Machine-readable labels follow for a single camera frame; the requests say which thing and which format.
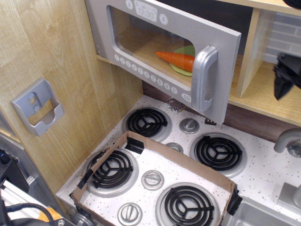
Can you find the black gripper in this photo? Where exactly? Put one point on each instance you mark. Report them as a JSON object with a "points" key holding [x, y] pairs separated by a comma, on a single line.
{"points": [[288, 73]]}

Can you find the grey toy microwave door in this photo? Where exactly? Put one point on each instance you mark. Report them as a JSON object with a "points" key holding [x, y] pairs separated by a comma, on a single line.
{"points": [[129, 32]]}

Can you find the wooden shelf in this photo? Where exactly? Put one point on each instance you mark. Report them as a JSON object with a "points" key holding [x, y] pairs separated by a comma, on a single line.
{"points": [[259, 97]]}

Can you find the grey toy faucet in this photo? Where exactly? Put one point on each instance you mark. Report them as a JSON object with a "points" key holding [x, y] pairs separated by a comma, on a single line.
{"points": [[290, 140]]}

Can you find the hanging silver spatula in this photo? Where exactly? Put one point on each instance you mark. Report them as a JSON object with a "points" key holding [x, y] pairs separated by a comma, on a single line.
{"points": [[210, 122]]}

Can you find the back right black burner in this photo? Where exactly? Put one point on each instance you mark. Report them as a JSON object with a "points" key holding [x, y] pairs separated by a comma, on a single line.
{"points": [[220, 152]]}

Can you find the black burner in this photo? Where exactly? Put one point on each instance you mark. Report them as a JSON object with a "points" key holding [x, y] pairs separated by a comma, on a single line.
{"points": [[220, 152], [149, 122], [115, 176], [186, 204]]}

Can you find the orange toy carrot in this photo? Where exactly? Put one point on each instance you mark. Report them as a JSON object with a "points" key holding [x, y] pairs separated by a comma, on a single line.
{"points": [[180, 60]]}

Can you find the back grey stove knob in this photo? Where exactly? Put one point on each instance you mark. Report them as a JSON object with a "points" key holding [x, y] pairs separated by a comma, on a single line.
{"points": [[189, 126]]}

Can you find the grey stove knob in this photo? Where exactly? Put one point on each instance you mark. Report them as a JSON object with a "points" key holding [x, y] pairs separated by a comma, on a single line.
{"points": [[152, 180], [189, 126], [130, 214]]}

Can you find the hanging silver skimmer spoon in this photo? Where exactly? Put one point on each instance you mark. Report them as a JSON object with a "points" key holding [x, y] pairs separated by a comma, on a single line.
{"points": [[175, 105]]}

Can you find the middle small grey knob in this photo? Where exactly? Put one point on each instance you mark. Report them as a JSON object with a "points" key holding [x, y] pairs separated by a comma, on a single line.
{"points": [[175, 146]]}

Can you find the silver toy sink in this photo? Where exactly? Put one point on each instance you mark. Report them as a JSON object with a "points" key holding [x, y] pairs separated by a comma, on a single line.
{"points": [[263, 205]]}

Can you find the back left black burner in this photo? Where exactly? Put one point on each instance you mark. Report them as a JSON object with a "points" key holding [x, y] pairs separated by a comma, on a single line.
{"points": [[149, 122]]}

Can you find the front right black burner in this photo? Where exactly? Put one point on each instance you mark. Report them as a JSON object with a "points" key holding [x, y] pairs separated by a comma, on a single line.
{"points": [[186, 204]]}

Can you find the centre grey stove knob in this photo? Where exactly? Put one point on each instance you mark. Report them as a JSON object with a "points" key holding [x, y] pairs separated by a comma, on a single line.
{"points": [[152, 180]]}

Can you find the front left black burner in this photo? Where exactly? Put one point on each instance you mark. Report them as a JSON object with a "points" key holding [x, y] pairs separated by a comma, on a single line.
{"points": [[115, 176]]}

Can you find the front grey stove knob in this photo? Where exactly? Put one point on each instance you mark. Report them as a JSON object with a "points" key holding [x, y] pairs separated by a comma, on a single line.
{"points": [[130, 214]]}

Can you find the grey oven front knob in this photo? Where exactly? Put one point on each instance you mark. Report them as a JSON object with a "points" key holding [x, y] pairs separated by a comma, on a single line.
{"points": [[82, 220]]}

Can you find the cardboard frame on stove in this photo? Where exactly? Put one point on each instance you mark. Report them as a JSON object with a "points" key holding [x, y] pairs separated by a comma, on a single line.
{"points": [[150, 155]]}

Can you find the grey wall phone holder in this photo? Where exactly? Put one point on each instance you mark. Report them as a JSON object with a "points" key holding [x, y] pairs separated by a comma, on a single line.
{"points": [[32, 100]]}

